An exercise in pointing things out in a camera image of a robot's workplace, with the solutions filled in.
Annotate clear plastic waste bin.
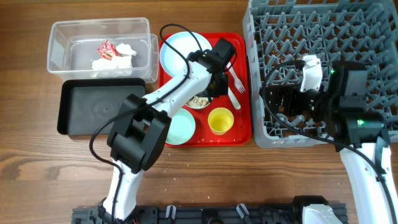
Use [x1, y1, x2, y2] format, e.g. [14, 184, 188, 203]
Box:
[47, 17, 159, 83]

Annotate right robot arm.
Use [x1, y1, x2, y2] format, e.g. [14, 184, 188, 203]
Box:
[262, 60, 397, 223]

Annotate mint green bowl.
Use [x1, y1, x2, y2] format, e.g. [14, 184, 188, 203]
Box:
[165, 108, 196, 146]

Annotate red serving tray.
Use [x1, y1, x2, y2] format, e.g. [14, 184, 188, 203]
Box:
[157, 32, 252, 147]

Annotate white plastic spoon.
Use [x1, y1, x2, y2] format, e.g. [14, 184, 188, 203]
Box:
[228, 88, 241, 110]

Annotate small light blue bowl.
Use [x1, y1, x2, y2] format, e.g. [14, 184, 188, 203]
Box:
[185, 95, 213, 110]

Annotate white plastic fork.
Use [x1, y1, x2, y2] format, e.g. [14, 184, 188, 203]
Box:
[227, 62, 246, 93]

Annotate black food waste tray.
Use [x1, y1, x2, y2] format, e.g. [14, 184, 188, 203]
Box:
[57, 78, 146, 136]

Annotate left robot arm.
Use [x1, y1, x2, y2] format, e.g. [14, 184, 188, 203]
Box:
[99, 38, 236, 223]

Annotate light blue plate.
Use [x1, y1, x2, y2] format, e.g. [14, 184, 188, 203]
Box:
[159, 31, 213, 78]

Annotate red snack wrapper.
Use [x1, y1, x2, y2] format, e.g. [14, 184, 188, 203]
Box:
[98, 40, 119, 60]

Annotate yellow plastic cup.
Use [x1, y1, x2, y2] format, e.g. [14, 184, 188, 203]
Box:
[208, 107, 234, 135]

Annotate white napkin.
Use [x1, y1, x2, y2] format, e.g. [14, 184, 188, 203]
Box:
[91, 43, 137, 71]

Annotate grey dishwasher rack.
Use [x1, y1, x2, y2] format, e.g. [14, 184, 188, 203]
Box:
[243, 0, 397, 148]

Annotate food scraps and rice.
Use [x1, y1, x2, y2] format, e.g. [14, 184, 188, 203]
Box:
[186, 95, 211, 108]

